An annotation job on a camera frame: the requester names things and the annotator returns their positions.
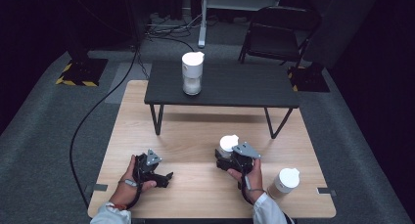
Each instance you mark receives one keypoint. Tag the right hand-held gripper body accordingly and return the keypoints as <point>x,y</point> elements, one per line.
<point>243,160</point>

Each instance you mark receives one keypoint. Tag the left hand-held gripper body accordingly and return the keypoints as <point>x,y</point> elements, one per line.
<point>143,168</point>

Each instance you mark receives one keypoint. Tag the white-lidded jar of brown powder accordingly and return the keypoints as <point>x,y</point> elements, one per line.
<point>284,185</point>
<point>228,142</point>

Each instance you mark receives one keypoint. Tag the white-lidded jar of white powder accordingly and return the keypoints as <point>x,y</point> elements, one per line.
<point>192,70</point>

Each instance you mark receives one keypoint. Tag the person's right hand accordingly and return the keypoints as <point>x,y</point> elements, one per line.
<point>254,185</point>

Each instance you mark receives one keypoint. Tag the person's left hand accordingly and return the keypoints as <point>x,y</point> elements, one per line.
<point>125,191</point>

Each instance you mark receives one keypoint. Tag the grey tape strip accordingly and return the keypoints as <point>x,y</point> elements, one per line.
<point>327,191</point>
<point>101,187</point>

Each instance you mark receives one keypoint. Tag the black folding chair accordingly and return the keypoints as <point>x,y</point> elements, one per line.
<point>275,35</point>

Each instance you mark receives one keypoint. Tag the grey hanging cloth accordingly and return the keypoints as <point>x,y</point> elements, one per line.
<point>339,25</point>

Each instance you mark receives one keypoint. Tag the white metal stand frame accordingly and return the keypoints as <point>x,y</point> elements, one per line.
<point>204,18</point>

